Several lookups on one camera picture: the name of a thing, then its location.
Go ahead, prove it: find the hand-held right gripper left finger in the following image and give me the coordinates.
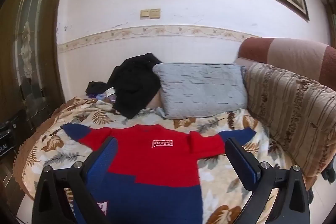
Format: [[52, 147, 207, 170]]
[[31, 136, 118, 224]]

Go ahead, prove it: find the dark shoe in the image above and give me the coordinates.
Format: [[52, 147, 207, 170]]
[[322, 158, 336, 184]]

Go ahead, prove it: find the black garment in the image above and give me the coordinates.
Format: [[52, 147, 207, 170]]
[[107, 53, 163, 119]]

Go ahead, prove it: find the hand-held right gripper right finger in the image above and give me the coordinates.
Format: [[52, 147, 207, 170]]
[[224, 137, 311, 224]]

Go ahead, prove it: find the leaf print blanket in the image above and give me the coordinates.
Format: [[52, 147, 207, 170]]
[[13, 97, 297, 224]]

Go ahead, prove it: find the small dark cloth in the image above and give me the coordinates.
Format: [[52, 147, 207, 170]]
[[86, 81, 109, 96]]

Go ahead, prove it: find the red and beige throw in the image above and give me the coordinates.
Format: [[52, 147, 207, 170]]
[[235, 37, 336, 85]]

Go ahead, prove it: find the beige pillow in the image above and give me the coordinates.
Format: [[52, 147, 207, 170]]
[[148, 94, 164, 109]]

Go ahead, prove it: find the black box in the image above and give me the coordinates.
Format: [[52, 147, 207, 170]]
[[0, 119, 25, 159]]

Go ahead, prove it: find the wooden door with glass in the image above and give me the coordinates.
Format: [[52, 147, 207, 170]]
[[0, 0, 75, 161]]

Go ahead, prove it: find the grey quilted pillow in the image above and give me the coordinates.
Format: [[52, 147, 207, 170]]
[[153, 63, 248, 119]]

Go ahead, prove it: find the purple patterned cloth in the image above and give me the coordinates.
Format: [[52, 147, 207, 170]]
[[92, 91, 116, 104]]

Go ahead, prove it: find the red and blue knit sweater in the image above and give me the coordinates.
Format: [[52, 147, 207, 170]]
[[62, 123, 256, 224]]

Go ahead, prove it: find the striped brown sofa cover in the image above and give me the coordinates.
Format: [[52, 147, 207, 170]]
[[243, 63, 336, 178]]

